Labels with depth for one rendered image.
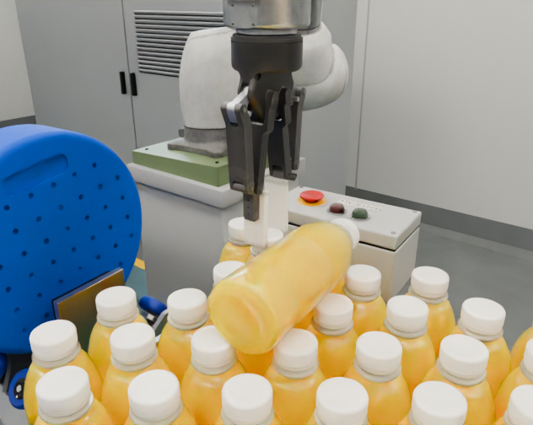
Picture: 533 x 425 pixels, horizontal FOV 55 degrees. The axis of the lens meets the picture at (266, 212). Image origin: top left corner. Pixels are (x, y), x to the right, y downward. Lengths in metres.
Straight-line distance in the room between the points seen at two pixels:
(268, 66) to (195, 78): 0.68
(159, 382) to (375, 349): 0.18
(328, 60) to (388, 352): 0.86
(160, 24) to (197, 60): 1.53
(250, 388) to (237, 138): 0.25
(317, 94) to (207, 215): 0.38
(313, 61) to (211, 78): 0.23
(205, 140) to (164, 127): 1.60
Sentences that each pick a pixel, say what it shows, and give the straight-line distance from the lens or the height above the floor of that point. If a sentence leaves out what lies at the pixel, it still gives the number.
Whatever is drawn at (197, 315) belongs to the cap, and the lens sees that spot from 0.51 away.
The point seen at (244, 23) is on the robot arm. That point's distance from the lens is 0.53.
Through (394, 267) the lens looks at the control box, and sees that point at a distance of 0.69.
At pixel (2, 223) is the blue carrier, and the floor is 1.15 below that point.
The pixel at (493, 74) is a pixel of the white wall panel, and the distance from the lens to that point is 3.18.
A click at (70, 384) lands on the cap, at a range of 0.44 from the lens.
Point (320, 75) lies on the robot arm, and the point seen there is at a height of 1.22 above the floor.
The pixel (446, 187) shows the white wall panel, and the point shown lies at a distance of 3.38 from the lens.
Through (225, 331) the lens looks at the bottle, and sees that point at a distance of 0.45.
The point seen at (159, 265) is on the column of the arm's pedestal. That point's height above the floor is 0.74.
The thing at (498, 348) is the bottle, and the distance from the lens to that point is 0.55.
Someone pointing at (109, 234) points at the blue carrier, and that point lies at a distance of 0.74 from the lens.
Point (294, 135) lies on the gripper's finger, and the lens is 0.61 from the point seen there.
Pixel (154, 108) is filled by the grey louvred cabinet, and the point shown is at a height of 0.84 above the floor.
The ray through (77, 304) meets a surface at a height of 1.04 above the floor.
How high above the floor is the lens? 1.38
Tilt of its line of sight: 23 degrees down
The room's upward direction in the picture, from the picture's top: straight up
